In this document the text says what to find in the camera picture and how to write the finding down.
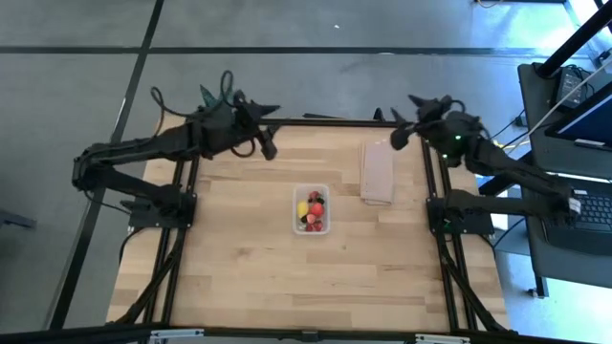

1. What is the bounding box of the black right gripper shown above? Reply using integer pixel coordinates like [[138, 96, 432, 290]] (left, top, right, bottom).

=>
[[389, 94, 455, 152]]

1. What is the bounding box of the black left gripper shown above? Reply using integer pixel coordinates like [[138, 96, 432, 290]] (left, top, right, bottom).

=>
[[217, 89, 282, 161]]

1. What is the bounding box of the clear plastic tupperware container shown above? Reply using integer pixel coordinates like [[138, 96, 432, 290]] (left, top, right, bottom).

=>
[[292, 183, 332, 236]]

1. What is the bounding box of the green plant in white pot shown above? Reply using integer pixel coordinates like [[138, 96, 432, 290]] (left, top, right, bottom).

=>
[[198, 83, 226, 111]]

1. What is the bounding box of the pink folded cloth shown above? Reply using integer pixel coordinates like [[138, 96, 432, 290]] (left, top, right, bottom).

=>
[[359, 139, 396, 207]]

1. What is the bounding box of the short black stand pole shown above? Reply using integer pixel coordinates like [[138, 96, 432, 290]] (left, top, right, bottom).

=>
[[477, 157, 535, 200]]

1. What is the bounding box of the black side desk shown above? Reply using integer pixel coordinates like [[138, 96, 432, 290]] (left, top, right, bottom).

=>
[[517, 60, 612, 179]]

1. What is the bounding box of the black power adapter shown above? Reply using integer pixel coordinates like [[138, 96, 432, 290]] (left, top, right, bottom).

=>
[[556, 66, 594, 110]]

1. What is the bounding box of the dark monitor with blue screen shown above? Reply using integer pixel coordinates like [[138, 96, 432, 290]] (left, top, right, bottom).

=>
[[544, 78, 612, 153]]

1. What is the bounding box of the long black stand pole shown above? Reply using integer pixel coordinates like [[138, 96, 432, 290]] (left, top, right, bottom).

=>
[[535, 0, 612, 80]]

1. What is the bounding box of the black laptop with keyboard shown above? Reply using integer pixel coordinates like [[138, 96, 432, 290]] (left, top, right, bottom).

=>
[[519, 170, 612, 288]]

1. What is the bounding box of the black crossbar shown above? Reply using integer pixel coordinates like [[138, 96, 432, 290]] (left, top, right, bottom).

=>
[[0, 323, 612, 344]]

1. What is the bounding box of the grey floor object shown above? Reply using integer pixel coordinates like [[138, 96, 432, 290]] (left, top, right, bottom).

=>
[[0, 209, 37, 231]]

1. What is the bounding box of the black aluminium table frame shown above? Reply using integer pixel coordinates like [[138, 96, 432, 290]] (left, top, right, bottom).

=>
[[107, 114, 520, 335]]

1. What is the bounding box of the silver bracket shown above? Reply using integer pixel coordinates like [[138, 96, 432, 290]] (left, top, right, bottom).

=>
[[149, 328, 206, 341], [414, 333, 472, 344]]

